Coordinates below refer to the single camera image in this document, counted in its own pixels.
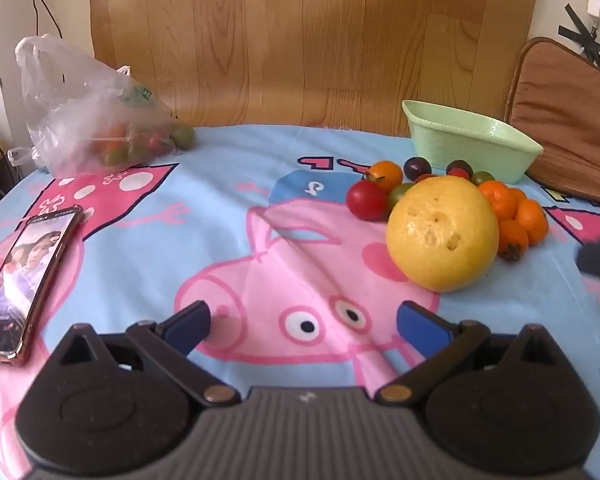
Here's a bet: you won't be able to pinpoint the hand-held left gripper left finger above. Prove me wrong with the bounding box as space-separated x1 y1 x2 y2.
55 300 241 406

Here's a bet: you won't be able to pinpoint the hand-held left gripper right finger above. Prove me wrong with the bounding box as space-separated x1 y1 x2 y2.
375 301 561 406

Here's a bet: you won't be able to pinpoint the large yellow grapefruit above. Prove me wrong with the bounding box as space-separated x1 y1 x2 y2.
386 175 501 293

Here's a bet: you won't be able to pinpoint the large green cherry tomato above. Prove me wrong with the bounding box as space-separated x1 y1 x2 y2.
387 182 416 213

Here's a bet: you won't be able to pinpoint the small fruits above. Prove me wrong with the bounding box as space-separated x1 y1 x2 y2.
346 180 390 222

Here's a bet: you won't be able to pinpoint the orange-yellow cherry tomato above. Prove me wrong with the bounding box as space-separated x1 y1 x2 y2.
367 160 404 192

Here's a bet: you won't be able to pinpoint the red apple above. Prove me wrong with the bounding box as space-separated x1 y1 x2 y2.
403 156 432 181

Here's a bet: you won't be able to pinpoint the light green plastic basket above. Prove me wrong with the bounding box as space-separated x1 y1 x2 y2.
401 100 545 185

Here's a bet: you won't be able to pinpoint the cartoon pig printed blanket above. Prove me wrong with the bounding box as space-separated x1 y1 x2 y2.
0 124 600 480

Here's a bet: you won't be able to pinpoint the brown seat cushion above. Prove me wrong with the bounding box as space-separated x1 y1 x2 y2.
505 36 600 208

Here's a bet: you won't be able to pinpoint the smartphone with lit screen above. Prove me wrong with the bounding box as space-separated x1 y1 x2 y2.
0 205 86 367

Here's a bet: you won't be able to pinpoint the bunch of mixed cherry tomatoes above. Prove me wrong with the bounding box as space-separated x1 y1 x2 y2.
87 122 197 168

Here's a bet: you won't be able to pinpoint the black tape cross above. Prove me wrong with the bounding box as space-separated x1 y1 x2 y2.
558 4 600 73

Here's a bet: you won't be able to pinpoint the clear plastic bag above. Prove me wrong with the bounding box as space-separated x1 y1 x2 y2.
15 35 197 178

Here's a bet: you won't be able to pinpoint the wood-pattern board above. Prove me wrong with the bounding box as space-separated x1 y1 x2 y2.
86 0 538 138

